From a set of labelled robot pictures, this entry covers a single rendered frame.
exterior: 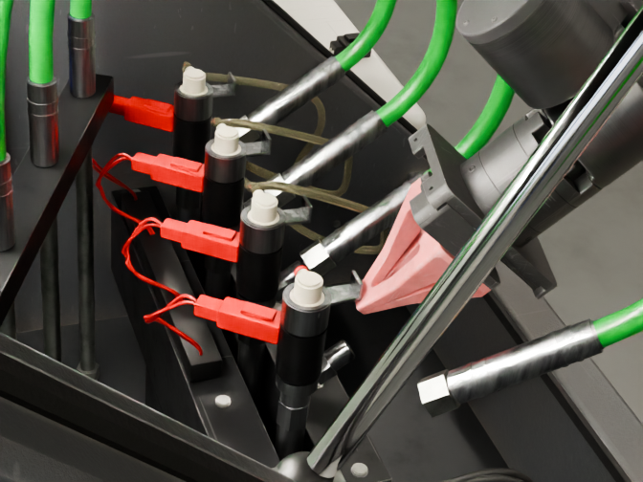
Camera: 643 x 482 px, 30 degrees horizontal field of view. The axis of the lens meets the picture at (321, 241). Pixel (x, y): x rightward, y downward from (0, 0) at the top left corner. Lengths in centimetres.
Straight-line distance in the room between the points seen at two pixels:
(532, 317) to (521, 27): 39
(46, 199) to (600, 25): 34
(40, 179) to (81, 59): 11
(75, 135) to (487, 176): 29
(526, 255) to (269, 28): 36
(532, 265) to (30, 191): 31
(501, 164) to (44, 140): 29
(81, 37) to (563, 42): 35
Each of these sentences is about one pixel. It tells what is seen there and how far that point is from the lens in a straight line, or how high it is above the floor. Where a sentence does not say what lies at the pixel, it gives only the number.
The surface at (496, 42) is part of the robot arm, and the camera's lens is 60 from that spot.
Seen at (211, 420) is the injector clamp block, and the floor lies 98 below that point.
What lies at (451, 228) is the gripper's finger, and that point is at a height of 117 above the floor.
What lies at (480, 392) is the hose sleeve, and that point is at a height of 111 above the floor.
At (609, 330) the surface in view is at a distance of 60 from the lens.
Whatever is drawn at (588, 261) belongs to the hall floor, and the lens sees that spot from 268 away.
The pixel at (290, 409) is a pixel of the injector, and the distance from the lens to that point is 73.
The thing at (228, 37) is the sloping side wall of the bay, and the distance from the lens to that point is 95.
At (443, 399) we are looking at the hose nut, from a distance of 62.
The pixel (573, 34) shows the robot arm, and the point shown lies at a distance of 60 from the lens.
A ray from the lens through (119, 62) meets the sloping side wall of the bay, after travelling 93.
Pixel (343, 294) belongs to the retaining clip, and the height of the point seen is 109.
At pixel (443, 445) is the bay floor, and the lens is 99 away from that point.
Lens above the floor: 153
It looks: 36 degrees down
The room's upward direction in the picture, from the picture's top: 7 degrees clockwise
